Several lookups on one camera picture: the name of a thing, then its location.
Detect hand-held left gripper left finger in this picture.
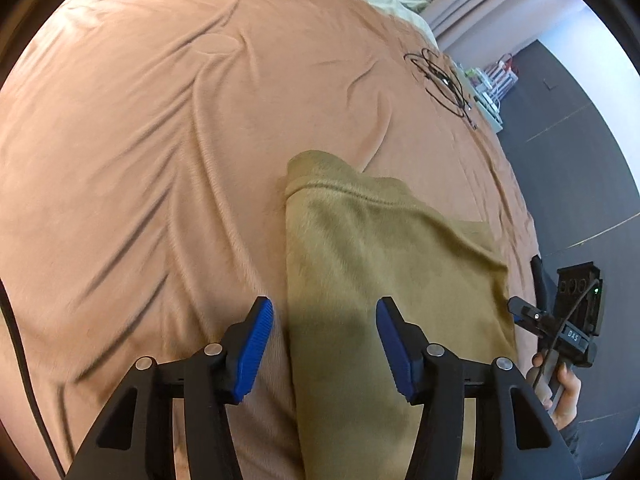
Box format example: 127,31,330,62
65,296,275,480

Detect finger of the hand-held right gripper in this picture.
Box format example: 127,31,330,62
507,296,553,333

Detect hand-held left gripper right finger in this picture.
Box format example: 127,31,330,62
376,296,576,480

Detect olive printed t-shirt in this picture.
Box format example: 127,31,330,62
282,149,518,480

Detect black folded clothes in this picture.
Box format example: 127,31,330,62
530,255,547,307

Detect person's right hand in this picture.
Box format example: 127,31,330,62
531,352,583,428

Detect white nightstand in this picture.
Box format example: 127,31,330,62
457,62,503,133

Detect orange-brown blanket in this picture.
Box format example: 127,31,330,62
0,0,543,480

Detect white and red rack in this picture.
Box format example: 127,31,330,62
482,52,518,98

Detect pink curtain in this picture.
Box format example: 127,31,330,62
427,0,576,53

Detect right hand-held gripper cable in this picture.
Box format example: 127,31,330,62
532,285,598,391

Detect hand-held gripper cable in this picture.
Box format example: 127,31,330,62
532,285,598,391
0,277,68,480

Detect left hand-held gripper cable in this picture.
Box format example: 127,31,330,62
0,277,68,480

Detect tangled black cables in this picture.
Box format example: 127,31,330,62
404,47,478,131

